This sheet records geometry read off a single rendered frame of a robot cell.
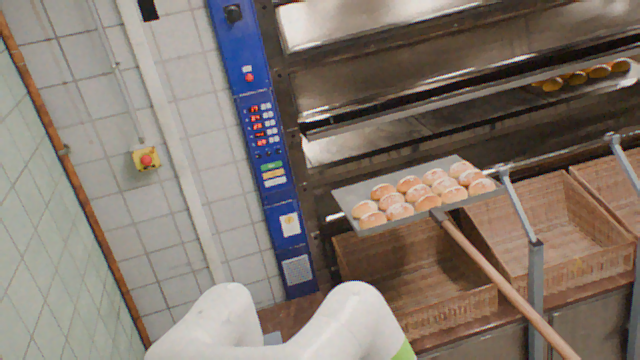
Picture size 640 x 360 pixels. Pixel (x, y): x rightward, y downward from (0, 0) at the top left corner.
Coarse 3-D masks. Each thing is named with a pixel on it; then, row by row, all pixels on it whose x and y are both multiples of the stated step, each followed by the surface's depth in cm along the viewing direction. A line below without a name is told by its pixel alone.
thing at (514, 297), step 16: (448, 224) 172; (464, 240) 163; (480, 256) 155; (496, 272) 148; (512, 288) 142; (512, 304) 139; (528, 320) 133; (544, 320) 131; (544, 336) 128; (560, 352) 123
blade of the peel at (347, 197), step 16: (448, 160) 216; (384, 176) 214; (400, 176) 212; (416, 176) 210; (448, 176) 205; (336, 192) 209; (352, 192) 207; (368, 192) 205; (496, 192) 187; (448, 208) 185; (352, 224) 185; (384, 224) 180; (400, 224) 182
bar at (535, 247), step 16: (576, 144) 210; (592, 144) 210; (528, 160) 206; (544, 160) 208; (624, 160) 210; (512, 192) 203; (528, 224) 199; (528, 240) 199; (528, 256) 201; (528, 272) 204; (528, 288) 208; (528, 304) 212
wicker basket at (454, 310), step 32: (416, 224) 247; (352, 256) 243; (384, 256) 246; (448, 256) 253; (384, 288) 243; (416, 288) 239; (448, 288) 235; (480, 288) 212; (416, 320) 210; (448, 320) 214
